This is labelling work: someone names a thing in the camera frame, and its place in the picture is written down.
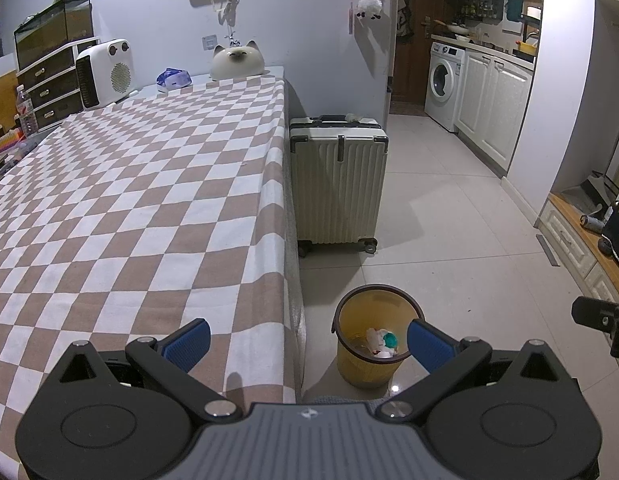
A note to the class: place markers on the glass fish tank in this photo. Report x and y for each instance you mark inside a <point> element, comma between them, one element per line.
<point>54,25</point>

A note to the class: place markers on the dark object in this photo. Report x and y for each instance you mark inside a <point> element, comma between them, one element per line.
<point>618,240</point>

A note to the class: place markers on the brown wooden door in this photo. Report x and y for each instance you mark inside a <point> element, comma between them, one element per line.
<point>417,65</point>

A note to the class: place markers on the white low cabinet wooden top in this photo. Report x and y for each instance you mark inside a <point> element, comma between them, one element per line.
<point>564,240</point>

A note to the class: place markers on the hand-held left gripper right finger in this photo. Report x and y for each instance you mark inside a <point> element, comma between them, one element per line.
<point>429,345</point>

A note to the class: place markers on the silver can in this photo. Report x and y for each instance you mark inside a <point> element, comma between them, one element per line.
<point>591,223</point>

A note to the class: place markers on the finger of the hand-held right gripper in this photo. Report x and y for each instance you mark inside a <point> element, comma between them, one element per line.
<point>594,310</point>

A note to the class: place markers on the small metal ornament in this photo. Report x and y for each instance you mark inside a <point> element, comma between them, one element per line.
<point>232,41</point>

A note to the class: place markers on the teal plastic lid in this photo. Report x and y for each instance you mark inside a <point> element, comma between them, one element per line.
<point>390,342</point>

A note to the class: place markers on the blue tissue pack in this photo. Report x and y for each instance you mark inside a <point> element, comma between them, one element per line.
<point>174,80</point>

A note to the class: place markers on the white trash pile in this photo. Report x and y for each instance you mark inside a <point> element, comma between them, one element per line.
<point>374,340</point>

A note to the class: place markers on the cream cat-shaped ornament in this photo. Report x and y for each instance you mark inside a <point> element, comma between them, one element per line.
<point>237,62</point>

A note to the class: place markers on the yellow bin with brown rim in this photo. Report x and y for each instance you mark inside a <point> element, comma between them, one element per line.
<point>369,371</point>

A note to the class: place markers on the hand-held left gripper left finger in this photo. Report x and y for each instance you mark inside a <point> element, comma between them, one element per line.
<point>189,342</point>

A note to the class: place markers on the white plush sheep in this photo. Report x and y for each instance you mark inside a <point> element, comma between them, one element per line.
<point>369,7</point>

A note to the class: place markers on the white wall socket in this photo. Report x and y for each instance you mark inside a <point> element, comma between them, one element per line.
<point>209,42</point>

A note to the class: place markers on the brown white checkered blanket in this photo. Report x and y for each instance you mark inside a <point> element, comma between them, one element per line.
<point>139,210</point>

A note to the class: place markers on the box of coloured pens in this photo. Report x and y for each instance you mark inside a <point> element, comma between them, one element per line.
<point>9,142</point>

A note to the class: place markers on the white kitchen base cabinets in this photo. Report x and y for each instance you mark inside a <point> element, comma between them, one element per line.
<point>494,105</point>

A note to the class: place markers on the clear bottle with red label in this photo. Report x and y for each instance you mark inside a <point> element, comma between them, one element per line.
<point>25,115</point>

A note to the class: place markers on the yellow basin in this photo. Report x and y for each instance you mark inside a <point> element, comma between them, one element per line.
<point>525,49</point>

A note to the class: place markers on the white washing machine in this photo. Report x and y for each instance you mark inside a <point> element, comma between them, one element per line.
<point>444,85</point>

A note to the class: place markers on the dark plastic drawer unit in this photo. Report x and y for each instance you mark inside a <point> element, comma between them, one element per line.
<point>49,90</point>

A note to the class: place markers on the cream ribbed suitcase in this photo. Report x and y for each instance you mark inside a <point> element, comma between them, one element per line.
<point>339,185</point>

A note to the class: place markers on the white space heater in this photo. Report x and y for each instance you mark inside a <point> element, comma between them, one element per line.
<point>109,75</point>

